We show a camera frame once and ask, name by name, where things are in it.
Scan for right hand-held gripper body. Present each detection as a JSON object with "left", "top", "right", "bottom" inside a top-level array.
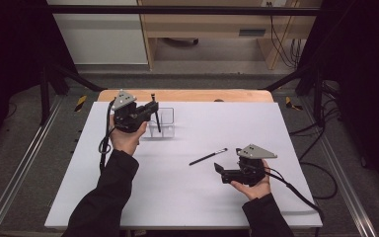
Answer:
[{"left": 221, "top": 143, "right": 278, "bottom": 188}]

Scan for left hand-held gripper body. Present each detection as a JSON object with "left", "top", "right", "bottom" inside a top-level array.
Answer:
[{"left": 111, "top": 89, "right": 151, "bottom": 134}]

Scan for clear plastic organizer box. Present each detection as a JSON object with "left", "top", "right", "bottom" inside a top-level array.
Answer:
[{"left": 142, "top": 107, "right": 176, "bottom": 139}]

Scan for person's right hand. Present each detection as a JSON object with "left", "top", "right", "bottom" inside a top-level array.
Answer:
[{"left": 230, "top": 158, "right": 272, "bottom": 201}]

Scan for person's left hand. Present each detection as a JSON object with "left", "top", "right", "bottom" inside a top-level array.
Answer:
[{"left": 109, "top": 113, "right": 149, "bottom": 157}]

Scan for wooden table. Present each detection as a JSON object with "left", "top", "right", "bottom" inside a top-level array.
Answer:
[{"left": 97, "top": 88, "right": 274, "bottom": 103}]

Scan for white table cover board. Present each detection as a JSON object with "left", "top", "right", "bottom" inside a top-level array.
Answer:
[{"left": 43, "top": 101, "right": 324, "bottom": 230}]

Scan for yellow black floor tape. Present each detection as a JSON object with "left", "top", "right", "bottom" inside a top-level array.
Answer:
[
  {"left": 74, "top": 95, "right": 89, "bottom": 113},
  {"left": 284, "top": 96, "right": 304, "bottom": 112}
]

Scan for white cabinet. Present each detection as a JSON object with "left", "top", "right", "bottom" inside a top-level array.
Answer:
[{"left": 47, "top": 0, "right": 149, "bottom": 65}]

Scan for black metal stand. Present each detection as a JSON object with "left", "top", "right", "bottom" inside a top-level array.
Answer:
[
  {"left": 265, "top": 63, "right": 327, "bottom": 123},
  {"left": 38, "top": 62, "right": 108, "bottom": 126}
]

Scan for wooden desk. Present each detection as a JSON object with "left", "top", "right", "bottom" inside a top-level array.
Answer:
[{"left": 137, "top": 0, "right": 324, "bottom": 71}]

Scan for dark curtain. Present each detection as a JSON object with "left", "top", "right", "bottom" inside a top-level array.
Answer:
[
  {"left": 0, "top": 0, "right": 77, "bottom": 159},
  {"left": 304, "top": 0, "right": 379, "bottom": 196}
]

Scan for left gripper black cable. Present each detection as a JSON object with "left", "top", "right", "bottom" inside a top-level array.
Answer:
[{"left": 98, "top": 98, "right": 116, "bottom": 174}]

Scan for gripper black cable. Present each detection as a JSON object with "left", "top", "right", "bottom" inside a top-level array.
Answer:
[
  {"left": 263, "top": 166, "right": 325, "bottom": 237},
  {"left": 98, "top": 98, "right": 116, "bottom": 174}
]

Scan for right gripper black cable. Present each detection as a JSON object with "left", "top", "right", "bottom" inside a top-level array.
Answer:
[{"left": 263, "top": 166, "right": 325, "bottom": 237}]

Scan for black floor cable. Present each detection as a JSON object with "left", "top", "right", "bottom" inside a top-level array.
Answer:
[{"left": 289, "top": 78, "right": 341, "bottom": 200}]

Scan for black frame crossbar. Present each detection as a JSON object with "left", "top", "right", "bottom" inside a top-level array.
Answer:
[{"left": 45, "top": 4, "right": 324, "bottom": 17}]

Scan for aluminium floor rail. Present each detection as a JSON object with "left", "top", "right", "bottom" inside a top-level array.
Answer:
[
  {"left": 0, "top": 95, "right": 65, "bottom": 237},
  {"left": 300, "top": 98, "right": 379, "bottom": 237}
]

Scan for black hanging desk cables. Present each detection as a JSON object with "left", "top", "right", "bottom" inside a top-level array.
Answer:
[{"left": 267, "top": 1, "right": 305, "bottom": 69}]

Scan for grey drawer handle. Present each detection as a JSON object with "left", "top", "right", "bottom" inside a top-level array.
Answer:
[{"left": 238, "top": 29, "right": 266, "bottom": 38}]

